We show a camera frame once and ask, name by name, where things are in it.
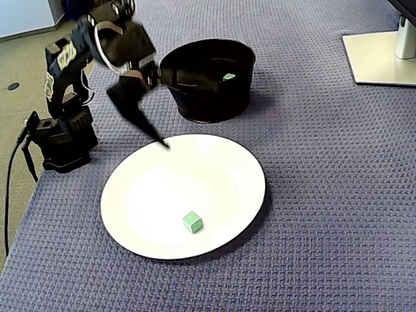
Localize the blue bin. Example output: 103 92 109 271
60 0 94 21

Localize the thick black cable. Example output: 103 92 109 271
3 128 29 257

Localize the thin black cable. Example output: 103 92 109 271
21 136 39 183

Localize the white round plate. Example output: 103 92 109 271
99 133 268 261

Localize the thin servo wire bundle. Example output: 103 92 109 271
94 19 131 71

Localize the silver monitor stand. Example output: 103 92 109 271
341 15 416 87

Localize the blue woven table cloth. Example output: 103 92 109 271
0 0 416 312

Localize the dark monitor screen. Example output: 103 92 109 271
388 0 416 19

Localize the black metal bucket container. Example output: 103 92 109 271
159 38 256 124

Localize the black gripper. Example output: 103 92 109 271
93 18 218 151

